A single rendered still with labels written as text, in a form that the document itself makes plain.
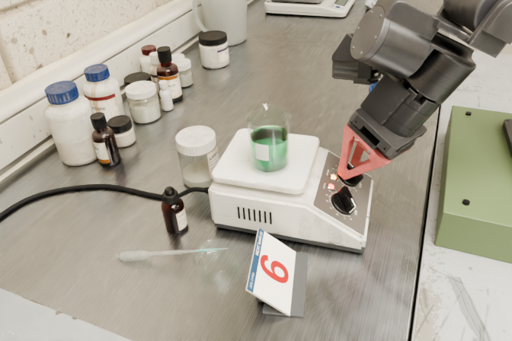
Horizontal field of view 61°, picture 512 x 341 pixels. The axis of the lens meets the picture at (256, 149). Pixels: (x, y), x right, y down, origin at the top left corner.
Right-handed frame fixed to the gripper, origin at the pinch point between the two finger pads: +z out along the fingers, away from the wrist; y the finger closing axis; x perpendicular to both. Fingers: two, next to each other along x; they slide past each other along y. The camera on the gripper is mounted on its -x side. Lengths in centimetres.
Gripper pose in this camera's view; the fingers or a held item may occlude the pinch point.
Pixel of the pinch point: (350, 168)
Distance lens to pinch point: 59.3
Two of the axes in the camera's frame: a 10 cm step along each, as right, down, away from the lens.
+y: -6.4, 2.5, -7.2
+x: 6.4, 7.0, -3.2
